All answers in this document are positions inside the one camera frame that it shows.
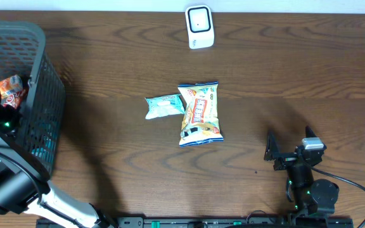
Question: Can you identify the yellow snack bag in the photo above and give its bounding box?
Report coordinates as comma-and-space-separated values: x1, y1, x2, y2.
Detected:
178, 82, 224, 147

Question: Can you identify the light teal wet wipes pack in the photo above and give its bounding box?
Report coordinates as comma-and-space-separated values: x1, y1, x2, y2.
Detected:
145, 94, 185, 120

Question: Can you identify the red-brown chocolate bar wrapper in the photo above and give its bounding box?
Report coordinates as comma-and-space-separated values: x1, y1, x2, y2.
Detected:
2, 89, 28, 110

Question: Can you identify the small orange snack pack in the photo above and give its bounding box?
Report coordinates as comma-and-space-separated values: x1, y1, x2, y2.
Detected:
0, 75, 23, 98

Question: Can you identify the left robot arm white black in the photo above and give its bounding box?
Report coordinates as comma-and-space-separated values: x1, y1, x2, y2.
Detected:
0, 91, 118, 227

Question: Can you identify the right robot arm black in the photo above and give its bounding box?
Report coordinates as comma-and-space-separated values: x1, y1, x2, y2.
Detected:
264, 126, 339, 217

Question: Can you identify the white barcode scanner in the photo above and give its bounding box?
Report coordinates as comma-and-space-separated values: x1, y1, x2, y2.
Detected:
185, 4, 215, 49

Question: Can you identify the grey plastic mesh basket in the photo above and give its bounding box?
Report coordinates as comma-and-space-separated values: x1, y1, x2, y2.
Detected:
0, 21, 66, 172

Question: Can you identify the black cable right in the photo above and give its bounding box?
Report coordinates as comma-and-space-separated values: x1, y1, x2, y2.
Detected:
309, 166, 365, 228

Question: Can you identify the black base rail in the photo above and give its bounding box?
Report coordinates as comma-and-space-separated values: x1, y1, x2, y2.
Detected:
36, 216, 354, 228

